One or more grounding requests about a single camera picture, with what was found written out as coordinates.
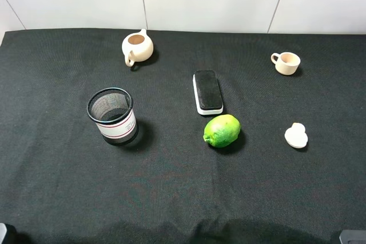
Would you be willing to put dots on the black mesh pen holder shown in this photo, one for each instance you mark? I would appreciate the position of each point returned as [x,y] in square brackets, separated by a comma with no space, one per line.
[111,109]

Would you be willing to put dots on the cream wooden teapot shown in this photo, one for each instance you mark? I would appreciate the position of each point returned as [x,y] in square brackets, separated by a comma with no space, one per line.
[137,47]

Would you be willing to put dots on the black white board eraser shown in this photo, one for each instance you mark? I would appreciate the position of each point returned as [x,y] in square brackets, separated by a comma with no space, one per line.
[207,93]

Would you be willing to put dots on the cream wooden cup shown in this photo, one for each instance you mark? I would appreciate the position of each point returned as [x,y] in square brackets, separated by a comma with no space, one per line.
[286,63]

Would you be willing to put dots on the cream wooden teapot lid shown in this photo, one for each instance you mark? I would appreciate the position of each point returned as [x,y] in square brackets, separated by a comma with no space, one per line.
[296,136]

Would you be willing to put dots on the green lime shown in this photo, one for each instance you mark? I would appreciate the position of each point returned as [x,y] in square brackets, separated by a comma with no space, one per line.
[222,130]

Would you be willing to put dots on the black table cloth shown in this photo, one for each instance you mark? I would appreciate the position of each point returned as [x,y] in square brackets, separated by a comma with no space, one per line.
[61,182]

